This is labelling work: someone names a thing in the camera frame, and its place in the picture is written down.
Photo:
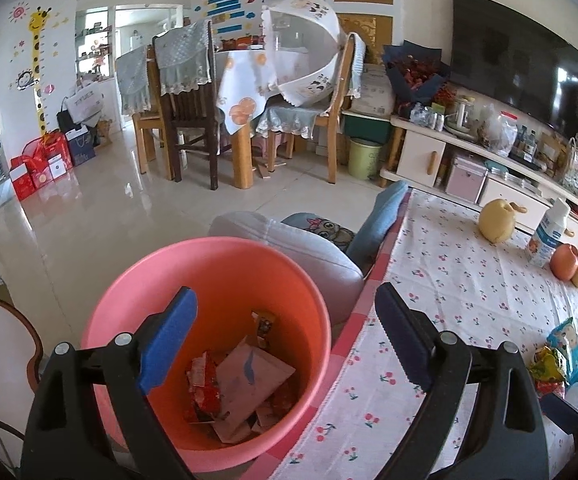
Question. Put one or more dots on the dark red flower bouquet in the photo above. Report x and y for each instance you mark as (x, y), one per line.
(416, 73)

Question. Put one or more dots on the wooden dining table with cloth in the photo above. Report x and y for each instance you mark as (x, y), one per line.
(246, 85)

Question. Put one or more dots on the giraffe height wall sticker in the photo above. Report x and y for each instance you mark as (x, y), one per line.
(43, 60)

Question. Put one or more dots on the electric kettle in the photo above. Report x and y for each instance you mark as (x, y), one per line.
(462, 113)

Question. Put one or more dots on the floral cherry tablecloth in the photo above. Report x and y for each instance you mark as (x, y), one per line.
(438, 262)

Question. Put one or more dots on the red candy wrapper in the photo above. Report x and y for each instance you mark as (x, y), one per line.
(545, 388)

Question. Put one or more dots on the white tv cabinet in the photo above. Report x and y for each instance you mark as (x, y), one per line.
(444, 165)

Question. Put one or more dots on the yellow pear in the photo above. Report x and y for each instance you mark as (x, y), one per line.
(497, 221)

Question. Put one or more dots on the pink plastic trash bucket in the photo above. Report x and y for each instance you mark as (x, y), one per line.
(232, 278)

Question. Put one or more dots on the blue cartoon snack bag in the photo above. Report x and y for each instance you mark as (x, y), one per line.
(564, 338)

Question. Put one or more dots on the white mesh food cover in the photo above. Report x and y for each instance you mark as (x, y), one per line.
(303, 40)

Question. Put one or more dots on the clear plastic bag on cabinet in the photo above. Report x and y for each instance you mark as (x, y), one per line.
(497, 130)

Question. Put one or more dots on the green waste bin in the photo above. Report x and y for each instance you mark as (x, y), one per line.
(364, 158)

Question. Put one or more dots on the dark wooden chair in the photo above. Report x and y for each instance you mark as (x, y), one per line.
(185, 59)

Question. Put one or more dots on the white blue milk bottle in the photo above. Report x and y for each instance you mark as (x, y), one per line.
(548, 234)

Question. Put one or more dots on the blue cushion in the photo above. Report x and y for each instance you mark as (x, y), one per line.
(364, 247)

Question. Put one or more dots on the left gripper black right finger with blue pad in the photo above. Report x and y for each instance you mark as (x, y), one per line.
(504, 438)

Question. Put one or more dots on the cat pattern floor mat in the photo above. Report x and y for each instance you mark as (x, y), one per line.
(338, 235)

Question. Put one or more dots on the pink storage box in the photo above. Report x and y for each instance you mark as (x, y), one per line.
(466, 178)

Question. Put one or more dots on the black flat television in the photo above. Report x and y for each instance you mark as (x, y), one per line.
(499, 52)

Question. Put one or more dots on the yellow green snack bag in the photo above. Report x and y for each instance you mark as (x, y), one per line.
(548, 365)

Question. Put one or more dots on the white grey cushion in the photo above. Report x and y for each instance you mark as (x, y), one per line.
(336, 276)

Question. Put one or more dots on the red apple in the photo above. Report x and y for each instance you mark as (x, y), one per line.
(564, 262)

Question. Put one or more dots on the wooden dining chair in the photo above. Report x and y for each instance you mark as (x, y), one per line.
(280, 117)

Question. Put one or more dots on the red snack wrapper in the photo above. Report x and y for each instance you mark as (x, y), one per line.
(203, 388)

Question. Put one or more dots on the red gift boxes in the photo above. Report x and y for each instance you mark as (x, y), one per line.
(49, 158)

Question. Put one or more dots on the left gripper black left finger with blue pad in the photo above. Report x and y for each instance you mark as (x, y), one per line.
(64, 435)

